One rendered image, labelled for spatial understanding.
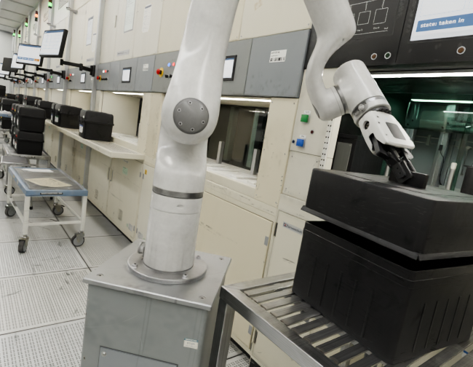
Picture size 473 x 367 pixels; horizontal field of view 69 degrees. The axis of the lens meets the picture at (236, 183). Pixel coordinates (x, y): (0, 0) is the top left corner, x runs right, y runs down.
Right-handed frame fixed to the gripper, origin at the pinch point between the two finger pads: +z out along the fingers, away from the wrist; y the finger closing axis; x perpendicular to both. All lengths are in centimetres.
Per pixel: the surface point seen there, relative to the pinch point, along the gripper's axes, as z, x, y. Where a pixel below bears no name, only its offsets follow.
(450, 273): 21.5, 0.9, -1.8
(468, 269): 21.2, 0.6, 4.0
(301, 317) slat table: 21.1, 24.1, -19.0
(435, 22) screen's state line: -47, -14, 32
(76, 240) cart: -93, 239, -38
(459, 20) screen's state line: -42, -19, 33
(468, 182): -18, 21, 84
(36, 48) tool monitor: -399, 310, -79
